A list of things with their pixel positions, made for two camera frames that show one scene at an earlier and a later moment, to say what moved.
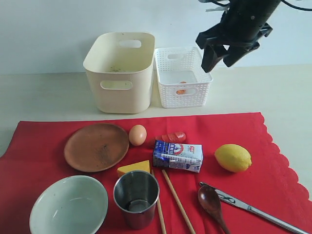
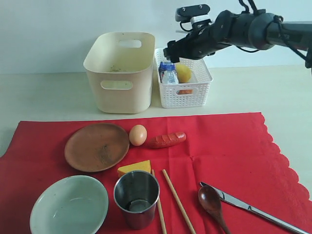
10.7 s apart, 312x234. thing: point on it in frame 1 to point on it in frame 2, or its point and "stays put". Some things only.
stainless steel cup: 136,193 stays put
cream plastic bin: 121,66 stays put
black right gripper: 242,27 to 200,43
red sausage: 175,137 stays put
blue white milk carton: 184,156 to 167,73
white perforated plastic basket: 183,82 stays put
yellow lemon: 233,157 to 184,72
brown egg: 137,135 stays put
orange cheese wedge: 142,165 stays put
